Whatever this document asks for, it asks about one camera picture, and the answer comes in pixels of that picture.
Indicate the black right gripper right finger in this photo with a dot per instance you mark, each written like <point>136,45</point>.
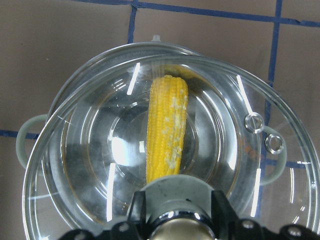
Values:
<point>222,213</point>

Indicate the yellow corn cob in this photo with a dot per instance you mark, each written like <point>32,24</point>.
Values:
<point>166,126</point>

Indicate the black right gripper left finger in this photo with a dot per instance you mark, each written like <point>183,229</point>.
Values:
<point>137,213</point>

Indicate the glass pot lid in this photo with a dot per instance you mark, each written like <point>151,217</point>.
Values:
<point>288,209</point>

